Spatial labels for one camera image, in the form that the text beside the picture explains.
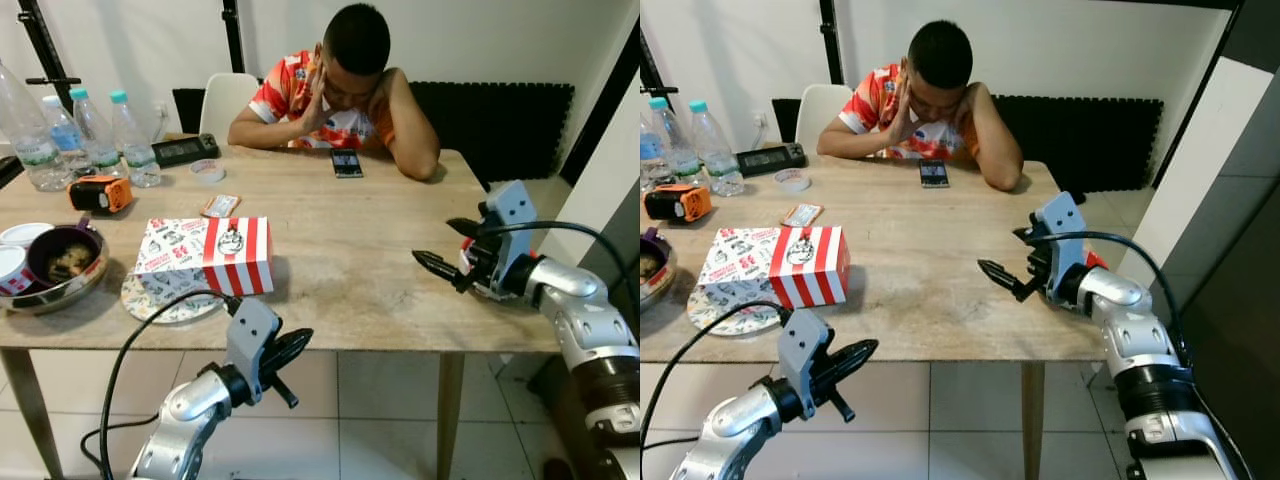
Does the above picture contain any wooden dining table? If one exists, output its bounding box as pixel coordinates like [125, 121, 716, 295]
[0, 140, 563, 480]
[640, 155, 1109, 480]

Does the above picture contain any red white striped food box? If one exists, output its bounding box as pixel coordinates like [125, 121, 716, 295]
[133, 216, 275, 299]
[697, 225, 852, 310]

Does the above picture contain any patterned round plate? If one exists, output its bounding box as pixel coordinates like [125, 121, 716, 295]
[686, 283, 791, 338]
[120, 272, 227, 325]

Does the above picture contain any dark purple bowl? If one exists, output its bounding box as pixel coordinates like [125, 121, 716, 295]
[25, 226, 105, 289]
[640, 228, 669, 283]

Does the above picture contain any steel bowl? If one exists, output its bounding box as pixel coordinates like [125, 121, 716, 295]
[0, 224, 110, 317]
[640, 228, 678, 309]

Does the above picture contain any blue label water bottle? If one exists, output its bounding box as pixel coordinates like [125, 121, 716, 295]
[640, 115, 669, 191]
[41, 94, 87, 179]

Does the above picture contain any orange black device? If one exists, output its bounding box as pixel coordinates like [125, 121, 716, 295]
[68, 176, 135, 215]
[643, 184, 714, 224]

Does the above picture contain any black handheld console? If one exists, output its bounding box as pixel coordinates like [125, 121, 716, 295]
[150, 133, 222, 168]
[735, 142, 807, 179]

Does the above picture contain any teal cap water bottle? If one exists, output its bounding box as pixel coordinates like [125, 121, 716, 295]
[687, 99, 747, 198]
[647, 96, 703, 187]
[108, 89, 163, 189]
[68, 86, 127, 181]

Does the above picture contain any white plastic chair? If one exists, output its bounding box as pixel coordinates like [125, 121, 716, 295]
[199, 72, 263, 149]
[795, 83, 856, 159]

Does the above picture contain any black tripod pole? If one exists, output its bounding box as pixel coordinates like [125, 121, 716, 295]
[17, 0, 83, 113]
[640, 28, 669, 101]

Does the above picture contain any white red paper cup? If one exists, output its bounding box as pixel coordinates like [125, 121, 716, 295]
[0, 244, 37, 297]

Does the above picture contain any black vertical pole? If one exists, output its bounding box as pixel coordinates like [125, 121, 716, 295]
[221, 0, 247, 74]
[818, 0, 844, 86]

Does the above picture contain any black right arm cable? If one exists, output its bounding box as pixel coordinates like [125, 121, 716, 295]
[468, 220, 633, 301]
[1030, 230, 1191, 366]

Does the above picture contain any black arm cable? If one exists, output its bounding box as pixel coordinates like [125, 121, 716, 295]
[78, 289, 241, 471]
[640, 300, 791, 471]
[1030, 230, 1191, 366]
[468, 220, 633, 301]

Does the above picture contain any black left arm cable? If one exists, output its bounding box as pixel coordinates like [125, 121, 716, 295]
[640, 300, 791, 471]
[78, 289, 241, 471]

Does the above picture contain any black door frame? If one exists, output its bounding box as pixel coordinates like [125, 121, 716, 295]
[558, 25, 641, 189]
[1150, 0, 1251, 189]

